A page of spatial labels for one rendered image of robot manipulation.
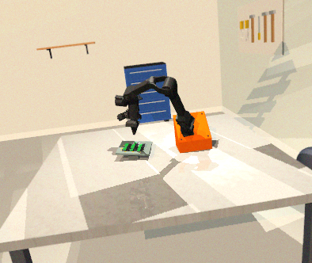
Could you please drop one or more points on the pale green switch panel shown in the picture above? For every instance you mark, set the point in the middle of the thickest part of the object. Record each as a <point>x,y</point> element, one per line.
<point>134,149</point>

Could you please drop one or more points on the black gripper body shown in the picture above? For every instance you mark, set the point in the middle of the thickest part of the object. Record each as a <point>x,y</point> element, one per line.
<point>133,115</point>

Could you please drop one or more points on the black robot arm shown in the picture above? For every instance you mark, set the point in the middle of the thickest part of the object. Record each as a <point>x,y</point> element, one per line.
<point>131,99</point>

